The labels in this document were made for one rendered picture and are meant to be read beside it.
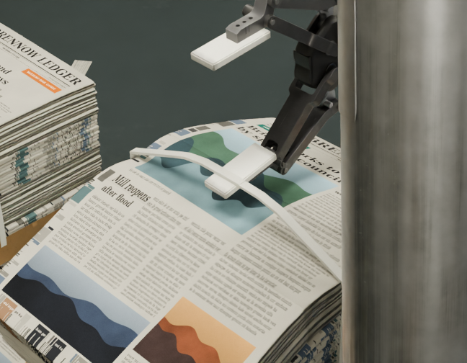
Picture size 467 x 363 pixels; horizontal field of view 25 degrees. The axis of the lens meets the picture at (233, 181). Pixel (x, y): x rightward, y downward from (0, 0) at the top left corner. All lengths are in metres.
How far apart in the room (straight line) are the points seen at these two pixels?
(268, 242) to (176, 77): 2.50
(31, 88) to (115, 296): 0.55
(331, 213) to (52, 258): 0.28
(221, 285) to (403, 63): 0.42
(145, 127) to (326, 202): 2.21
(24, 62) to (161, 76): 1.97
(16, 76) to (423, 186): 0.97
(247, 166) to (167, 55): 2.60
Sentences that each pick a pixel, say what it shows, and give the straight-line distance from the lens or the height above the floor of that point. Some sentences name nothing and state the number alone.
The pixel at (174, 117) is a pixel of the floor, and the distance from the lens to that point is 3.28.
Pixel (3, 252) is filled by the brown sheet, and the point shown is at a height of 0.86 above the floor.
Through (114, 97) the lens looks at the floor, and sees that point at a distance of 3.39.
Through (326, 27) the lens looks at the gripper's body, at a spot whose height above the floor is 1.35.
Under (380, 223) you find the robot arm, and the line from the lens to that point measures 0.62.
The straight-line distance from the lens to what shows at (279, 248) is 0.98.
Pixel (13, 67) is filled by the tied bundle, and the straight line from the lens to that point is 1.52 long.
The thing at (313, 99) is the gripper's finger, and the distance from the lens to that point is 1.02.
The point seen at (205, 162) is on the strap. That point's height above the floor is 1.23.
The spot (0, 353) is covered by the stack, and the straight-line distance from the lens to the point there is 1.41.
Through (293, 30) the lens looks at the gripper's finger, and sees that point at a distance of 0.96.
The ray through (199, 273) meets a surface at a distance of 0.97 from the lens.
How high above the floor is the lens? 1.84
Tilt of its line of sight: 38 degrees down
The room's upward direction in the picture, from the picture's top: straight up
